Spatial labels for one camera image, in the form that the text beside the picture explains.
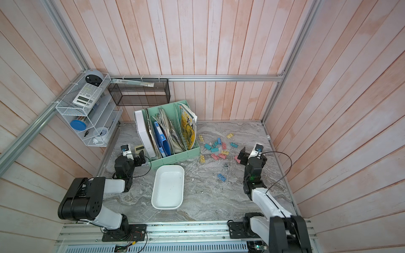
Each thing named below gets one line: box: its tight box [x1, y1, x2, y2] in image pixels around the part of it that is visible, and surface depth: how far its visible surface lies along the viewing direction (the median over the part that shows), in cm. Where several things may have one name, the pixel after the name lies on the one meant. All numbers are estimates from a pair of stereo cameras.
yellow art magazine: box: [179, 103, 198, 151], surface depth 95 cm
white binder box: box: [133, 110, 157, 158], surface depth 87 cm
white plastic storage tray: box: [151, 164, 185, 210], surface depth 89 cm
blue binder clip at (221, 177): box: [217, 173, 227, 182], surface depth 92 cm
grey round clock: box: [84, 69, 104, 87], surface depth 83 cm
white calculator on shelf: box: [72, 82, 103, 109], surface depth 79 cm
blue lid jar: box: [69, 119, 87, 131], surface depth 78 cm
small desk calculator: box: [134, 144, 145, 155], surface depth 106 cm
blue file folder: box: [153, 121, 172, 158], surface depth 90 cm
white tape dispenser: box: [92, 127, 109, 145], surface depth 94 cm
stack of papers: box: [151, 107, 187, 154], surface depth 92 cm
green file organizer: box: [141, 100, 201, 170], surface depth 94 cm
